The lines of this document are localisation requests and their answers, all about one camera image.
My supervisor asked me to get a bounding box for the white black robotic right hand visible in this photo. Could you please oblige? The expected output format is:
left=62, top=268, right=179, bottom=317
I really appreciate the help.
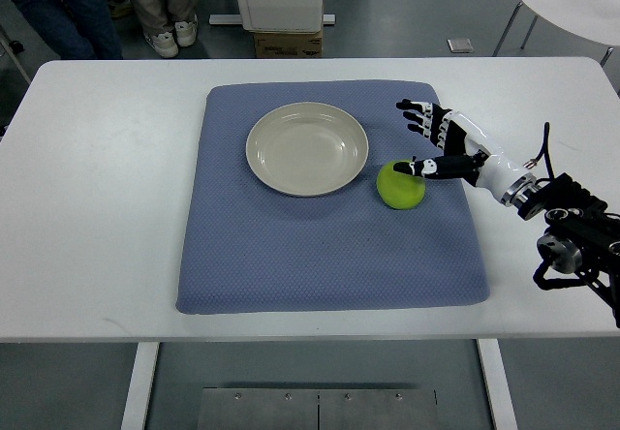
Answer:
left=392, top=99, right=539, bottom=207

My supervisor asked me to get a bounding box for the green pear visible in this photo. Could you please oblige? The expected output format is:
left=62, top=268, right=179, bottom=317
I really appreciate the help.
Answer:
left=376, top=161, right=426, bottom=210

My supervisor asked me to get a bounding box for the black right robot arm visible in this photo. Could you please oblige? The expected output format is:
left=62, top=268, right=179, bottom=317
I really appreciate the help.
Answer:
left=506, top=123, right=619, bottom=321

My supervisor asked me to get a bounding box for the beige round plate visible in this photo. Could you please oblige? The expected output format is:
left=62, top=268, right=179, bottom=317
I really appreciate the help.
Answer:
left=245, top=102, right=369, bottom=198

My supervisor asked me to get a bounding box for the metal floor plate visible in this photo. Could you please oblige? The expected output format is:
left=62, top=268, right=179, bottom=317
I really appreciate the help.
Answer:
left=198, top=388, right=441, bottom=429

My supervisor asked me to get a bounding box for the grey floor socket cover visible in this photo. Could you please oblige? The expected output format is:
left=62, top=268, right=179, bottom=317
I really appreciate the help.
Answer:
left=447, top=38, right=474, bottom=54

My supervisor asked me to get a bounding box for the white chair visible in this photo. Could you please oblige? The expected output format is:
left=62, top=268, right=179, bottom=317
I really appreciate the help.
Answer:
left=492, top=0, right=619, bottom=66

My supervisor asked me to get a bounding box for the brown cardboard box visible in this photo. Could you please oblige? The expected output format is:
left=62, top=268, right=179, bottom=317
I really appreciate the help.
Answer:
left=253, top=31, right=324, bottom=59

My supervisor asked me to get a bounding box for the person in grey trousers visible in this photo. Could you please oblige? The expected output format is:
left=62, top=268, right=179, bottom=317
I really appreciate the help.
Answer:
left=130, top=0, right=199, bottom=59

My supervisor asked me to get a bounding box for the person in blue jeans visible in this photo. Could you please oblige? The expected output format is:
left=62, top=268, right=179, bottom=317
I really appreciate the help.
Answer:
left=11, top=0, right=123, bottom=60

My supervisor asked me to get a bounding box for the white table frame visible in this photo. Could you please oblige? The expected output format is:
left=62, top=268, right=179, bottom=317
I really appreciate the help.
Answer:
left=120, top=339, right=518, bottom=429

